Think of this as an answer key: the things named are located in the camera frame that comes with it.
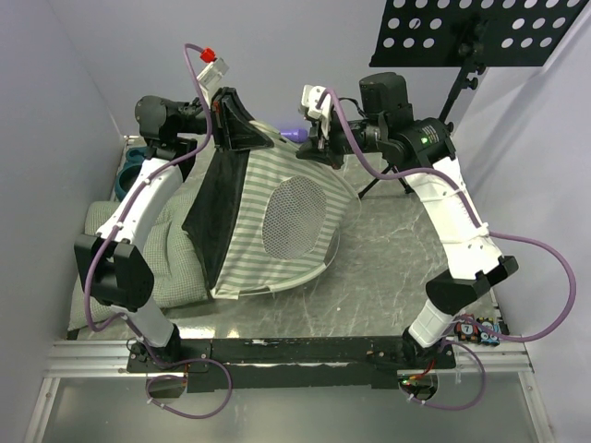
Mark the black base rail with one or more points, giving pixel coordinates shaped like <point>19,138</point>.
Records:
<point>281,363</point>

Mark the black music stand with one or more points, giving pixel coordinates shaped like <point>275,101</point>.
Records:
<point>472,36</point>

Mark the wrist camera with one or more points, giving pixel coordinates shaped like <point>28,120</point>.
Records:
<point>317,104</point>
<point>214,70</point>

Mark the teal double pet bowl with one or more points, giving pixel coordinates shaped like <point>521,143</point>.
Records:
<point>129,172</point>

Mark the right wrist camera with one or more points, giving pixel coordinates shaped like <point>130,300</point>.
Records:
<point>317,104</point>

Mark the purple toy microphone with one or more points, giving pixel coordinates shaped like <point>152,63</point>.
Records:
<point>298,135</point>

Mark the green checkered pet cushion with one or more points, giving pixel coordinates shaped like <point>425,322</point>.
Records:
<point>178,276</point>

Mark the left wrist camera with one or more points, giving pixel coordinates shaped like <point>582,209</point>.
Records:
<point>214,70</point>

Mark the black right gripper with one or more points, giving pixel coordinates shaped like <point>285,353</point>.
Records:
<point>329,155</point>

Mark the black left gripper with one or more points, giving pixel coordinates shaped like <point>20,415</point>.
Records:
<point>233,127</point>

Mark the green striped pet tent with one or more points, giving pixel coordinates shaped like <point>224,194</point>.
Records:
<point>211,219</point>

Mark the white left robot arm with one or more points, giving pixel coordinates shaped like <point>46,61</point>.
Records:
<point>111,266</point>

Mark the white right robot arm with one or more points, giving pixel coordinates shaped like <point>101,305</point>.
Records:
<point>392,145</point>

